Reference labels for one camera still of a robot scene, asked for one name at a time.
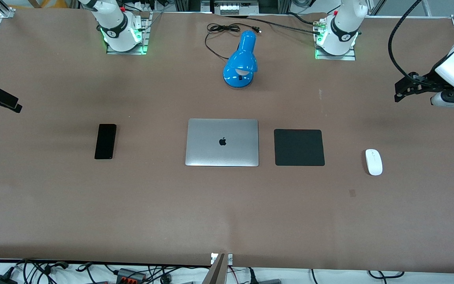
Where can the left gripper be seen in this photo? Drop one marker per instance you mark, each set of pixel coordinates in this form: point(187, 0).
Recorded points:
point(428, 81)

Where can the white computer mouse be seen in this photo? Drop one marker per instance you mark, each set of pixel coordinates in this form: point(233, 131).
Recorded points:
point(373, 161)

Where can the black smartphone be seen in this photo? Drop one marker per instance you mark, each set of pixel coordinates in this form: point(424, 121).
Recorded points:
point(105, 141)

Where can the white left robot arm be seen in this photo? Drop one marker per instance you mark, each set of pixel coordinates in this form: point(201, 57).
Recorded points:
point(343, 23)

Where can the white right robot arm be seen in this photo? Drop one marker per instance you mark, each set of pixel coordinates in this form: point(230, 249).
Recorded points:
point(112, 23)

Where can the black mouse pad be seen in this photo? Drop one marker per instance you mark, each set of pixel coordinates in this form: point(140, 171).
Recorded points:
point(299, 147)

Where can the blue desk lamp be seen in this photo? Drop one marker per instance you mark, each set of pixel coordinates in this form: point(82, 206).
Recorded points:
point(242, 59)

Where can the black power adapter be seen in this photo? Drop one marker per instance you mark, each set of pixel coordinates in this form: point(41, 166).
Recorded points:
point(0, 280)

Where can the white power strip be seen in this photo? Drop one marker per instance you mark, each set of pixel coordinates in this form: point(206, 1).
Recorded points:
point(235, 8)

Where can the silver closed laptop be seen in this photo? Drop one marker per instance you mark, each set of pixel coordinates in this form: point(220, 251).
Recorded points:
point(222, 142)

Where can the black orange connector block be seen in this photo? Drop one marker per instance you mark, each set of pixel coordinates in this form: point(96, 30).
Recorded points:
point(128, 276)

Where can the brown table cover sheet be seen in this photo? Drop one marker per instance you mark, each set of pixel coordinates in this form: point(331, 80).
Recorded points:
point(227, 213)

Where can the black power plug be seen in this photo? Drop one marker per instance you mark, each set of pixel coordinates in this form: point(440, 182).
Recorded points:
point(252, 276)

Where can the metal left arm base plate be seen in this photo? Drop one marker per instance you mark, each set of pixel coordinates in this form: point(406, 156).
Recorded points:
point(345, 57)

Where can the small metal bracket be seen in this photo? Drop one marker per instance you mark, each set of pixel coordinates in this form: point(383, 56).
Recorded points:
point(230, 259)

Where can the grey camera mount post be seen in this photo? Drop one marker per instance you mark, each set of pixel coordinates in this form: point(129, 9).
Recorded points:
point(216, 274)

